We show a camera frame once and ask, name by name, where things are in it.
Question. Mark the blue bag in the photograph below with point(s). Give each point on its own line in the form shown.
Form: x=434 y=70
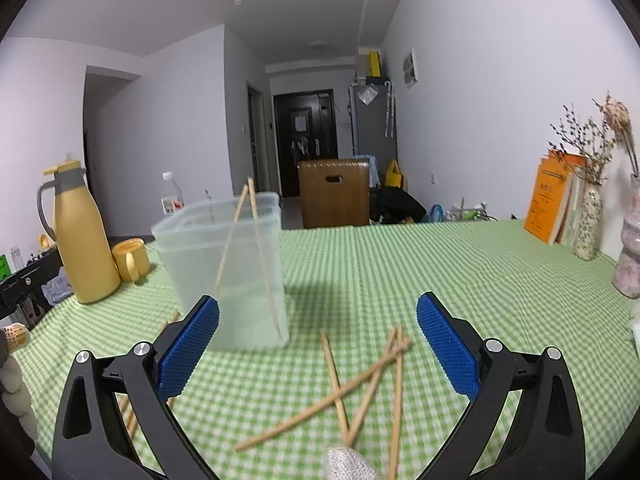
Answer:
x=437 y=214

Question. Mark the yellow box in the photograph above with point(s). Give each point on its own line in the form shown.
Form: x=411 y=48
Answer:
x=374 y=64

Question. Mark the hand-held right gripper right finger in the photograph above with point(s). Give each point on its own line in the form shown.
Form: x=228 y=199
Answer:
x=445 y=345

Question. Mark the clear plastic water bottle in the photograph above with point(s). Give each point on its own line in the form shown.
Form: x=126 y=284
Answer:
x=172 y=200

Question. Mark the person's left hand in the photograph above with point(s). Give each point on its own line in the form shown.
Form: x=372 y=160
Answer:
x=11 y=385

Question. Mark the translucent plastic container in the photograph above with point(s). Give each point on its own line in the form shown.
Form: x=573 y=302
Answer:
x=240 y=280

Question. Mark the green checkered tablecloth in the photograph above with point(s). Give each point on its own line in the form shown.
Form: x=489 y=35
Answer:
x=350 y=280

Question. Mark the small yellow object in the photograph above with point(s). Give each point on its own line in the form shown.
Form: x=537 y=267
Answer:
x=46 y=241

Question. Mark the white wall panel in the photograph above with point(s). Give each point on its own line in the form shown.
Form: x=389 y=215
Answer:
x=410 y=67

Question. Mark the person's right hand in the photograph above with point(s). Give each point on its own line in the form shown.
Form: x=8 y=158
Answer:
x=347 y=467

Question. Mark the small clear bottle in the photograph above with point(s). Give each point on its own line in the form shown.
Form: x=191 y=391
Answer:
x=17 y=260

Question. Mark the clear plastic bag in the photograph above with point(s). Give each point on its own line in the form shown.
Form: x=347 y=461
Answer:
x=368 y=95

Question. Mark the small folding table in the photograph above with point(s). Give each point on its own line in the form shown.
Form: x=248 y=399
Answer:
x=25 y=280

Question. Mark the green packet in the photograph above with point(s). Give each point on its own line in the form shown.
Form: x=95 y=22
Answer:
x=4 y=267

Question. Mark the wooden chair back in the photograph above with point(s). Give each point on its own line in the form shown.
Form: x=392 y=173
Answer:
x=332 y=200

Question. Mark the black bag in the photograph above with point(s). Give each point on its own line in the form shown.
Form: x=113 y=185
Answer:
x=400 y=205

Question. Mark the dark entrance door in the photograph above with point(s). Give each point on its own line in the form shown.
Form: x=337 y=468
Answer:
x=315 y=125

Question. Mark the grey cloth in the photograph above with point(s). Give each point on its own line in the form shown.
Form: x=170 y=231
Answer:
x=57 y=287

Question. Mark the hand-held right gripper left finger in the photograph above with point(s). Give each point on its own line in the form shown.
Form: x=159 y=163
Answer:
x=187 y=345

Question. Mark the orange book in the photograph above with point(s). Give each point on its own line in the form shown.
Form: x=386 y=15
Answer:
x=575 y=161
x=545 y=200

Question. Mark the dark dried branches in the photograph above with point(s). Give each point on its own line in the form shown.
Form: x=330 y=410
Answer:
x=595 y=165

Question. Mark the white folded umbrella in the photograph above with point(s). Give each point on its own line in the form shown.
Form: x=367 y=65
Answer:
x=389 y=110

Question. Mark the beige dried flowers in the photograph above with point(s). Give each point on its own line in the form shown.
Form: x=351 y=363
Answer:
x=617 y=115

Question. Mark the yellow tote bag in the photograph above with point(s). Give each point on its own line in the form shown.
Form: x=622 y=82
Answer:
x=394 y=177

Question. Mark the light blue cloth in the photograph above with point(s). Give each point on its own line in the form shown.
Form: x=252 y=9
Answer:
x=372 y=170

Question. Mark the wooden chopstick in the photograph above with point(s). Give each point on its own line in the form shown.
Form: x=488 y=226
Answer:
x=331 y=370
x=266 y=260
x=397 y=410
x=367 y=400
x=133 y=422
x=230 y=240
x=280 y=423

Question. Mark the white book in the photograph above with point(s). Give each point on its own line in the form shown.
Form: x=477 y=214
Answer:
x=570 y=210

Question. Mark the speckled glass vase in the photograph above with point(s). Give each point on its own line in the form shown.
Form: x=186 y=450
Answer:
x=587 y=225

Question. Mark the pink glass vase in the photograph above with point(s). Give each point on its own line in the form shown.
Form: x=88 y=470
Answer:
x=627 y=260

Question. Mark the yellow thermos jug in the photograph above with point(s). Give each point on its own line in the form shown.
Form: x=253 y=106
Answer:
x=82 y=240

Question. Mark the yellow mug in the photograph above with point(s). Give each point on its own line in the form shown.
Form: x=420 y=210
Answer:
x=131 y=260

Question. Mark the grey refrigerator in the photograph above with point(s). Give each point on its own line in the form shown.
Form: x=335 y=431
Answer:
x=370 y=130

